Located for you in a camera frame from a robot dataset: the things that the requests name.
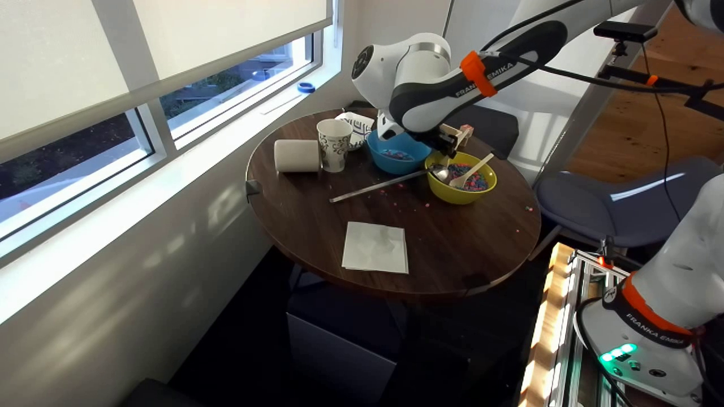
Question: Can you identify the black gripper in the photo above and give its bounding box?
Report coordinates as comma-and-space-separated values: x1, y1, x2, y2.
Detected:
409, 119, 460, 155

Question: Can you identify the blue bowl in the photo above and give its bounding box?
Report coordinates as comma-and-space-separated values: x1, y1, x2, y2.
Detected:
365, 128, 434, 176

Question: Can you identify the yellow bowl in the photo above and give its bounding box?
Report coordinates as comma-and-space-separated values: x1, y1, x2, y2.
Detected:
423, 150, 500, 209

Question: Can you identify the light wooden box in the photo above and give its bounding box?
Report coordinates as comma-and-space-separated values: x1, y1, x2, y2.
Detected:
439, 122, 464, 153

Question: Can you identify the white plastic utensil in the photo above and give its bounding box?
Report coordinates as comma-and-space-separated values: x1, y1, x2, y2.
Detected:
451, 152, 498, 189

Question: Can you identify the long wooden stick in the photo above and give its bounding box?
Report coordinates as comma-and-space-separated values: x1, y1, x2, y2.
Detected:
327, 170, 427, 205

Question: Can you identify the white paper napkin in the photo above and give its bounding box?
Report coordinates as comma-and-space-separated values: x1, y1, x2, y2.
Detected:
340, 220, 412, 276

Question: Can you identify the white paper towel roll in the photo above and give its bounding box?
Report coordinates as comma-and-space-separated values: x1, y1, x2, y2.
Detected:
272, 139, 323, 176

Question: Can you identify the grey blue chair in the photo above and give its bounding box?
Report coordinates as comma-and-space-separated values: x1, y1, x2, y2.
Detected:
531, 155, 724, 250

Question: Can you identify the white roller blind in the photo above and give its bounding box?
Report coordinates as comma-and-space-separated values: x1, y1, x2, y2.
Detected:
133, 0, 335, 84
0, 0, 130, 142

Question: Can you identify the metal scoop with white handle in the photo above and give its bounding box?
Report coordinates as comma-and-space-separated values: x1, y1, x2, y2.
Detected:
427, 161, 455, 187

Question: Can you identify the black stereo camera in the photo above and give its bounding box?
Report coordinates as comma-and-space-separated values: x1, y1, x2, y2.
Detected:
592, 20, 660, 46

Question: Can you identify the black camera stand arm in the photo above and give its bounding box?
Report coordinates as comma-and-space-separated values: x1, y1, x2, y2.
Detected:
541, 40, 724, 122

